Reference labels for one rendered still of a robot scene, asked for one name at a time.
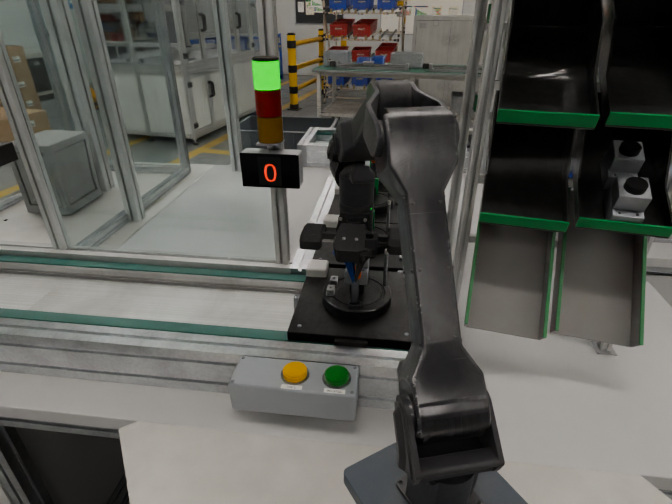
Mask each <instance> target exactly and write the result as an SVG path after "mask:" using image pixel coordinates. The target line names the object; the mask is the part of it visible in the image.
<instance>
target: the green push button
mask: <svg viewBox="0 0 672 504"><path fill-rule="evenodd" d="M348 380H349V372H348V370H347V369H346V368H345V367H343V366H340V365H334V366H330V367H329V368H327V369H326V371H325V381H326V382H327V383H328V384H329V385H331V386H342V385H344V384H346V383H347V382H348Z"/></svg>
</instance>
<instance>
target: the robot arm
mask: <svg viewBox="0 0 672 504"><path fill-rule="evenodd" d="M459 138H460V129H459V124H458V122H457V120H456V118H455V117H454V114H453V113H452V111H450V110H449V109H448V107H447V106H446V105H445V103H444V102H442V101H441V100H439V99H437V98H435V97H433V96H431V95H429V94H427V93H425V92H422V91H420V90H419V89H418V88H417V86H416V85H415V83H413V82H409V81H408V80H406V79H403V80H376V81H374V83H369V84H368V87H367V92H366V98H365V100H364V102H363V103H362V105H361V107H360V108H359V110H358V112H357V113H356V115H355V117H354V118H353V119H352V120H347V121H342V122H341V123H339V124H338V125H337V127H336V132H333V133H332V138H331V139H330V140H329V144H328V149H327V159H329V160H330V164H329V167H330V171H331V173H332V175H333V177H334V179H335V181H336V183H337V185H338V186H339V217H338V224H337V227H336V232H331V231H326V225H325V224H317V223H307V224H306V225H305V226H304V228H303V230H302V232H301V235H300V239H299V243H300V248H301V249H307V250H319V249H320V248H321V247H322V242H329V243H333V247H334V250H333V255H334V256H335V259H336V261H337V262H341V263H343V262H344V263H345V265H346V268H347V270H348V273H349V275H350V278H351V281H352V282H357V280H358V277H359V275H360V273H361V270H362V268H363V266H364V264H365V263H366V261H367V260H368V259H369V258H375V257H376V255H377V250H378V245H379V246H387V252H388V253H389V254H390V255H402V261H403V274H404V280H405V289H406V298H407V308H408V317H409V326H410V335H411V340H410V343H411V347H410V349H409V352H408V354H407V356H406V358H405V360H400V361H399V364H398V367H397V375H398V382H399V395H397V396H396V402H394V406H395V410H394V412H393V419H394V427H395V436H396V444H397V458H396V463H397V466H398V468H400V469H401V470H403V471H405V473H407V474H406V475H404V476H402V477H401V478H399V479H398V480H397V481H396V487H397V488H398V490H399V491H400V493H401V494H402V495H403V497H404V498H405V500H406V501H407V502H408V504H484V502H483V500H482V499H481V498H480V497H479V496H478V495H477V493H476V492H475V491H474V490H473V489H474V487H475V485H476V481H477V477H478V473H481V472H487V471H498V470H500V469H501V468H502V467H503V466H504V465H505V461H504V456H503V452H502V447H501V442H500V437H499V433H498V428H497V423H496V419H495V414H494V409H493V405H492V401H491V397H490V395H489V392H488V390H487V389H486V384H485V379H484V374H483V372H482V370H481V369H480V368H479V366H478V365H477V364H476V362H475V361H474V360H473V358H472V357H471V356H470V354H469V353H468V352H467V351H466V349H465V348H464V347H463V345H462V338H461V332H460V324H459V315H458V307H457V298H456V289H455V281H454V272H453V268H454V266H453V264H452V255H451V246H450V238H449V229H448V221H447V212H446V203H445V192H444V191H445V189H446V186H447V184H448V182H449V180H450V178H451V176H452V174H453V172H454V170H455V167H456V165H457V163H458V144H459ZM373 160H375V164H376V171H377V176H378V178H379V180H380V181H381V182H382V184H383V185H384V186H385V188H386V189H387V190H388V191H389V193H390V194H391V195H392V196H393V198H394V199H395V201H396V203H395V205H396V206H397V215H398V224H399V228H388V235H383V234H377V233H372V231H373V210H374V187H375V173H374V172H373V170H372V169H371V168H370V167H369V166H367V165H365V161H373ZM354 263H356V269H355V264H354Z"/></svg>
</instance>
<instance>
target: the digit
mask: <svg viewBox="0 0 672 504"><path fill-rule="evenodd" d="M257 162H258V174H259V185H274V186H282V174H281V158H280V157H260V156H257Z"/></svg>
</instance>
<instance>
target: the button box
mask: <svg viewBox="0 0 672 504"><path fill-rule="evenodd" d="M290 362H295V361H294V360H282V359H271V358H260V357H248V356H241V357H240V359H239V361H238V364H237V366H236V368H235V370H234V372H233V375H232V377H231V379H230V381H229V384H228V386H229V392H230V399H231V405H232V408H233V409H236V410H246V411H256V412H266V413H276V414H285V415H295V416H305V417H315V418H325V419H334V420H344V421H355V419H356V410H357V401H358V391H359V367H358V366H350V365H340V366H343V367H345V368H346V369H347V370H348V372H349V380H348V382H347V383H346V384H344V385H342V386H331V385H329V384H328V383H327V382H326V381H325V371H326V369H327V368H329V367H330V366H334V365H339V364H328V363H316V362H305V361H296V362H301V363H303V364H305V366H306V367H307V376H306V377H305V379H303V380H302V381H300V382H289V381H287V380H285V379H284V377H283V368H284V366H285V365H286V364H288V363H290Z"/></svg>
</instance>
